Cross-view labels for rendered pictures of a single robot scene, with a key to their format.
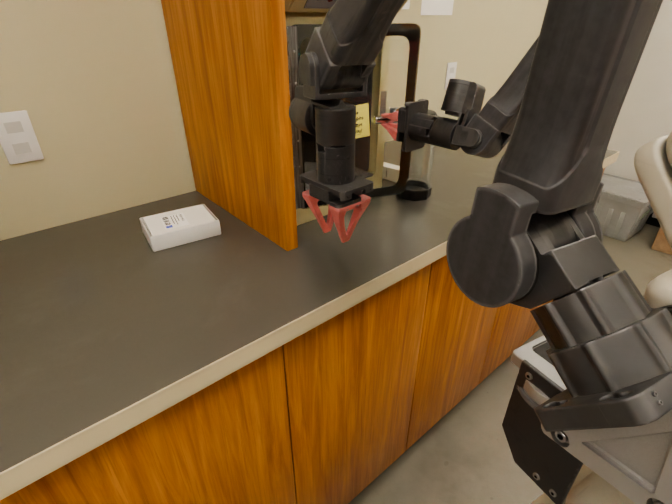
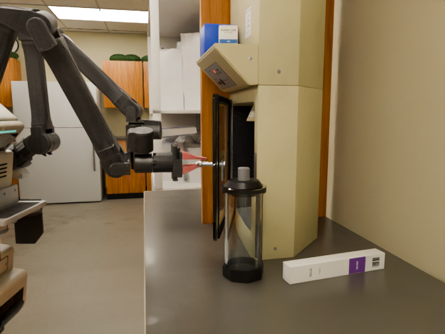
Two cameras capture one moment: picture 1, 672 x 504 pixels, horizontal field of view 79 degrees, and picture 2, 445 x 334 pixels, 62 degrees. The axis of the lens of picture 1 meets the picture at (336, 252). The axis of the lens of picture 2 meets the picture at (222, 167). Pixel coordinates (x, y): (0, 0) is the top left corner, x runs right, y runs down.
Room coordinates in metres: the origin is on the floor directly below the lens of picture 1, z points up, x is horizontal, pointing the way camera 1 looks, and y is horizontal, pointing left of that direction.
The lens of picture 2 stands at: (1.52, -1.03, 1.34)
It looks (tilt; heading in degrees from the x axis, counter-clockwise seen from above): 8 degrees down; 119
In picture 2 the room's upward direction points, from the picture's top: straight up
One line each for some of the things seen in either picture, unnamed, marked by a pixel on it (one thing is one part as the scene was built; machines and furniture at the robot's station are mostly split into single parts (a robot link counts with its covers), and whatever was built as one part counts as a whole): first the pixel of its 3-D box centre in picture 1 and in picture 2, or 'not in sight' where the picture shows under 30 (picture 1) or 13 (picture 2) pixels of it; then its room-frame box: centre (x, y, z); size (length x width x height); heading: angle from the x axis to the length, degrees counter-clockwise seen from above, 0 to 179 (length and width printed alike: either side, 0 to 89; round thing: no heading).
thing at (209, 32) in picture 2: not in sight; (218, 42); (0.93, 0.01, 1.56); 0.10 x 0.10 x 0.09; 41
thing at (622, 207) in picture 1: (602, 203); not in sight; (2.85, -2.02, 0.17); 0.60 x 0.42 x 0.33; 39
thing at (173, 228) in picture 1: (180, 226); not in sight; (0.89, 0.38, 0.96); 0.16 x 0.12 x 0.04; 123
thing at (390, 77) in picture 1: (355, 121); (222, 162); (0.98, -0.05, 1.19); 0.30 x 0.01 x 0.40; 111
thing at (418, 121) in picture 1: (423, 128); (165, 162); (0.87, -0.18, 1.20); 0.07 x 0.07 x 0.10; 41
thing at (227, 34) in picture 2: not in sight; (228, 38); (1.02, -0.10, 1.54); 0.05 x 0.05 x 0.06; 31
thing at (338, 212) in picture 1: (339, 212); not in sight; (0.58, -0.01, 1.14); 0.07 x 0.07 x 0.09; 41
